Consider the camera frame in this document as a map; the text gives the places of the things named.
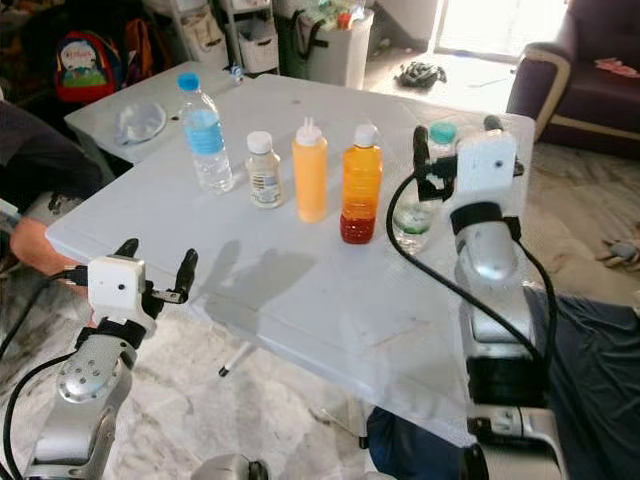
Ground dark blue cloth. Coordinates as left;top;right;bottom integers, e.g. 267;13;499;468
364;288;640;480

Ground small clear white-cap bottle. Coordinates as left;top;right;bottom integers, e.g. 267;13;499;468
245;130;284;210

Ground yellow squeeze bottle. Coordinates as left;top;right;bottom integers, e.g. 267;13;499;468
291;116;330;224

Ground white plastic drawer unit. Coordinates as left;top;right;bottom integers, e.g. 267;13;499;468
145;0;229;71
218;0;281;76

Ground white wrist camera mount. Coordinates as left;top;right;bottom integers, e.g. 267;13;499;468
87;254;148;327
454;130;521;211

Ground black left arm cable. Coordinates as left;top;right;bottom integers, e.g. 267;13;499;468
0;266;89;359
2;350;79;480

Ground dark shoes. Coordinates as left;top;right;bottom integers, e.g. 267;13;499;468
394;60;448;89

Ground small white side table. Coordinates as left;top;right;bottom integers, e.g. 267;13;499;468
64;61;246;186

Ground dark purple armchair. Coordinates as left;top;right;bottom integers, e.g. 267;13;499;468
505;0;640;151

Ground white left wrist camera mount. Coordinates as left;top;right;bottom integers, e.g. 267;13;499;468
87;254;148;327

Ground white bin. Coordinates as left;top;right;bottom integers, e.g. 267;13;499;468
290;4;375;91

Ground small grey toy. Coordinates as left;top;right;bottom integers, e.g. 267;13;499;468
598;238;640;271

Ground clear bottle green cap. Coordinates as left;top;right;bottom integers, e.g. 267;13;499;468
391;120;459;254

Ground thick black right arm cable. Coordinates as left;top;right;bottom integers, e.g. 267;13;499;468
386;172;549;365

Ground clear plastic bag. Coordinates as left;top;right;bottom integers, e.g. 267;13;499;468
114;100;169;149

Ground colourful children's backpack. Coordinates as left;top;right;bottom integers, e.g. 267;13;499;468
54;30;125;106

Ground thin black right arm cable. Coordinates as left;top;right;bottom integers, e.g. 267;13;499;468
510;215;561;381

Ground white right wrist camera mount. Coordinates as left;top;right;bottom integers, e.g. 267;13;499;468
454;130;521;211

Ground silver robot knee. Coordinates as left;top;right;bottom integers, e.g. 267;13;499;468
190;454;271;480

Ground pink cloth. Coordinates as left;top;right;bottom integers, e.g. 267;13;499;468
592;56;640;81

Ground grey folding table leg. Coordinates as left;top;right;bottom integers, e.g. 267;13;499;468
218;338;259;379

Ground orange juice bottle red bottom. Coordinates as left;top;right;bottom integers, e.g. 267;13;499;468
339;122;384;246

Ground person in dark shirt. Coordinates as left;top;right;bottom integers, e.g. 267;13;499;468
0;98;103;331

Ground blue cap water bottle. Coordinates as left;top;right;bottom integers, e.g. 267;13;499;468
176;71;235;195

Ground orange bag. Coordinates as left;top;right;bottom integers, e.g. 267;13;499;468
124;17;163;83

